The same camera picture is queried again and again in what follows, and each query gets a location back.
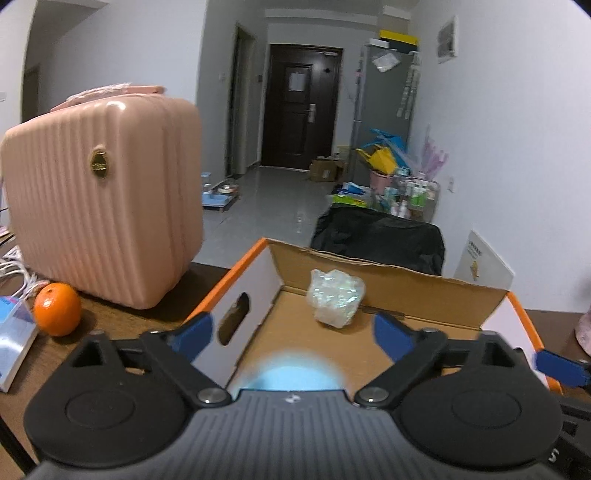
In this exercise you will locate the red cardboard pumpkin box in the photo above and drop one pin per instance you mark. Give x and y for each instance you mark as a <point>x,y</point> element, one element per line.
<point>275,276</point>

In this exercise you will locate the orange fruit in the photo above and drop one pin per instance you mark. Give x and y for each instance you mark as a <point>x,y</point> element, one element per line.
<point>57,309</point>

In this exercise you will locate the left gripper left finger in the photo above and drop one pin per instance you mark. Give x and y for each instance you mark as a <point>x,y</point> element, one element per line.
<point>172,352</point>

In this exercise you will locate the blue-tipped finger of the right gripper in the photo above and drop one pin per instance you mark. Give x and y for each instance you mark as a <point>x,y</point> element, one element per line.
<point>571,373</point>

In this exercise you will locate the crinkled clear plastic bag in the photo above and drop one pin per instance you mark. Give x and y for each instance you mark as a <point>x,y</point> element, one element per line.
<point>335,297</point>

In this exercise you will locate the white paper bag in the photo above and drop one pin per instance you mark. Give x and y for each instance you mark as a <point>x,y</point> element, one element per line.
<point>482,266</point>

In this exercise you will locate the dark entrance door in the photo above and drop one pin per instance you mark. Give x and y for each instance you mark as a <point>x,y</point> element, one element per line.
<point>302,92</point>

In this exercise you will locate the yellow bag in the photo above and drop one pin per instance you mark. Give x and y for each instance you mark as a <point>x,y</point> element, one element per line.
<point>380,159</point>

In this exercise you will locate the pink textured vase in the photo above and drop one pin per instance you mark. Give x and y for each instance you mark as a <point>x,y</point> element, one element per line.
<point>583,332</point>

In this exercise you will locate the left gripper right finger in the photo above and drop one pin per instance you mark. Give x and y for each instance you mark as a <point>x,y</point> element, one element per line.
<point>416,355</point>

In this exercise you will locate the light blue plush toy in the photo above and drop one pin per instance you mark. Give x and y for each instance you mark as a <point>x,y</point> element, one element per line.
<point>293,371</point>

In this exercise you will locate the cardboard box on floor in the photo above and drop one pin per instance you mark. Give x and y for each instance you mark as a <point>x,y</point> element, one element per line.
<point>326,170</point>

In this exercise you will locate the pink ribbed suitcase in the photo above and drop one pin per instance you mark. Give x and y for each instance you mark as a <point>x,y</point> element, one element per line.
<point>105,194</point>

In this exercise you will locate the grey refrigerator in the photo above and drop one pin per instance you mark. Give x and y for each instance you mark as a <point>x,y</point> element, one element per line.
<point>386,84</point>

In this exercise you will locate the black chair back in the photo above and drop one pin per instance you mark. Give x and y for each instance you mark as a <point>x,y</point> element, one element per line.
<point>366,234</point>

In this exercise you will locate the blue wet wipes pack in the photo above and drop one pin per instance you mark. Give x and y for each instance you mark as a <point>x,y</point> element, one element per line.
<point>18,331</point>

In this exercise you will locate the wire cart with bottles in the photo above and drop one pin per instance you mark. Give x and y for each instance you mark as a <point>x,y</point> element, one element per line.
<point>412,198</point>

